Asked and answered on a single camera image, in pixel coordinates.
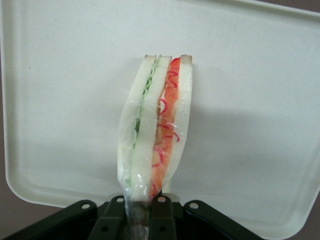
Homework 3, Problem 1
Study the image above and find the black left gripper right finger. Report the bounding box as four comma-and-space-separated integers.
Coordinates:
149, 195, 179, 240

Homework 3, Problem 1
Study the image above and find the triangle sandwich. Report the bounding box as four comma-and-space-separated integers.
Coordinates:
116, 53, 195, 240

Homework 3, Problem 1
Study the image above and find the beige plastic tray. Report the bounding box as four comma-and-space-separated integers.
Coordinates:
0, 0, 320, 239

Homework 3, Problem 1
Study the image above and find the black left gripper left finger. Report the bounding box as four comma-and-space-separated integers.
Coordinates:
88, 194, 130, 240

